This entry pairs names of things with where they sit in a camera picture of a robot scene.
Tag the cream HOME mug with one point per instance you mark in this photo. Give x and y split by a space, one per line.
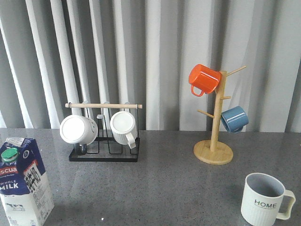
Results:
265 199

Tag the blue white milk carton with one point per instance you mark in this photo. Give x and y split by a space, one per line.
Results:
24 187

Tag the white ribbed mug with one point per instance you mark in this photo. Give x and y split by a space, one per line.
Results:
124 130

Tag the orange mug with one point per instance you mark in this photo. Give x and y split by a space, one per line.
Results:
203 80

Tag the wooden mug tree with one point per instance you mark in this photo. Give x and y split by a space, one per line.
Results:
213 151

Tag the white smooth mug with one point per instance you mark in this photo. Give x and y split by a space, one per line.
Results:
79 131

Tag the blue mug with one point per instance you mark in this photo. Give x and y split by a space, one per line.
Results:
234 119

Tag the grey white curtain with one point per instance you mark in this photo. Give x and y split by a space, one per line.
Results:
141 51

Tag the black wire mug rack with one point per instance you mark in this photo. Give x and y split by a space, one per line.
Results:
105 147

